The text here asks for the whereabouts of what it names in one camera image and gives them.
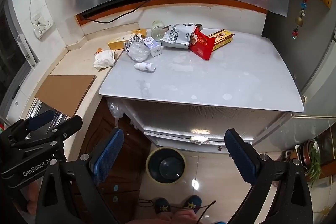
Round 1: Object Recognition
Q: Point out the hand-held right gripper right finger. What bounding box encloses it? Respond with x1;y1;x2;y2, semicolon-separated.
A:
224;128;314;224

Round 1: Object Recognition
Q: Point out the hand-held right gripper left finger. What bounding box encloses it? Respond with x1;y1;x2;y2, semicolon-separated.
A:
35;127;126;224

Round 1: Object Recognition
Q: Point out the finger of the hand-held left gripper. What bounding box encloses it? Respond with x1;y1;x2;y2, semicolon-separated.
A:
5;109;54;143
10;115;83;159

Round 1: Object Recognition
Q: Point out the dark yellow-rimmed trash bin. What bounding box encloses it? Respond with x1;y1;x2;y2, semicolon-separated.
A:
146;147;187;185

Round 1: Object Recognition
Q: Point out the small white plastic bottle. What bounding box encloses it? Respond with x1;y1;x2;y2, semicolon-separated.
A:
134;62;156;72

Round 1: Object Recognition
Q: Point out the cream yellow carton box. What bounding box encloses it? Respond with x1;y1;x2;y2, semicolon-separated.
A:
107;32;137;51

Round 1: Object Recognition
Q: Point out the silver foil bag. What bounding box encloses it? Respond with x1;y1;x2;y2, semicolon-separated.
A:
124;34;150;62

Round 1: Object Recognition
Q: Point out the small white purple-print box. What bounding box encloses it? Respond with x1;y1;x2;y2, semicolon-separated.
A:
143;36;163;57

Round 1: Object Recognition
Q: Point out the red foil packet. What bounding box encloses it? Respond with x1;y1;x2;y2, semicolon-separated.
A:
189;30;216;61

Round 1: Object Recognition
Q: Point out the long yellow red box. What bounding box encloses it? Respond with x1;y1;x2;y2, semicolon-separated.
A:
207;29;235;52

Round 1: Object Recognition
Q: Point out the clear glass jar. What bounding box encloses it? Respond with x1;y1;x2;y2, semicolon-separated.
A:
151;20;168;42

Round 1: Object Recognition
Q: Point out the grey white snack bag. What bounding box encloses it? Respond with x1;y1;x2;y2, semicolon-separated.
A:
161;23;202;50

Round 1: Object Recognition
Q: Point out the stainless steel sink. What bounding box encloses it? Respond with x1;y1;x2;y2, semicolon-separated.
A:
26;98;67;132

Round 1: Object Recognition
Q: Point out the brown wooden cabinet door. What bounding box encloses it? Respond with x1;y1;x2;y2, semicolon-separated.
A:
71;98;158;214

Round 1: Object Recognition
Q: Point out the brown cardboard sheet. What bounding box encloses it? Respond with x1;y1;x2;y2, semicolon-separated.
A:
35;74;97;117

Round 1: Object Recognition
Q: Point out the clear plastic bag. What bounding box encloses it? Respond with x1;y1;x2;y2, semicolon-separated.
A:
106;98;125;126

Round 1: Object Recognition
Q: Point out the stack of cooking pots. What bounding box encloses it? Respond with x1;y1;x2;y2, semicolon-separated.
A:
285;139;322;182

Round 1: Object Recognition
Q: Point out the dark blue patterned shoe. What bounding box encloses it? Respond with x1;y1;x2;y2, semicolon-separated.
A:
184;195;202;210
155;198;171;214

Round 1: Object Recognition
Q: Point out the green leafy vegetable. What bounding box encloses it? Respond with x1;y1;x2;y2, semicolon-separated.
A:
306;145;323;188

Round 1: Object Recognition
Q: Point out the person's bare leg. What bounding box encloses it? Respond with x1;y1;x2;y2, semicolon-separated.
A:
131;210;200;224

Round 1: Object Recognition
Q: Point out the grey refrigerator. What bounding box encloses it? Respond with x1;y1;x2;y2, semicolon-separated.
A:
262;0;336;119

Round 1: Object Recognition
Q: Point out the hanging bell wind chime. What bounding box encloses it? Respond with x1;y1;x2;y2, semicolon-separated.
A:
291;0;309;39

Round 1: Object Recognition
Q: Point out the thin black cord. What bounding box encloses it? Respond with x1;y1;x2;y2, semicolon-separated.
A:
138;200;216;222

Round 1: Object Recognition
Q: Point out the white window frame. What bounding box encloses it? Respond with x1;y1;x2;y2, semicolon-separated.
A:
17;34;37;67

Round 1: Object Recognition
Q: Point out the white wall socket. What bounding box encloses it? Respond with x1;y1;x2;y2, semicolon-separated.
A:
31;12;54;39

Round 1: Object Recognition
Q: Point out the black power cable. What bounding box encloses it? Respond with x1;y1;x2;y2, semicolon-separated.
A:
84;0;151;24

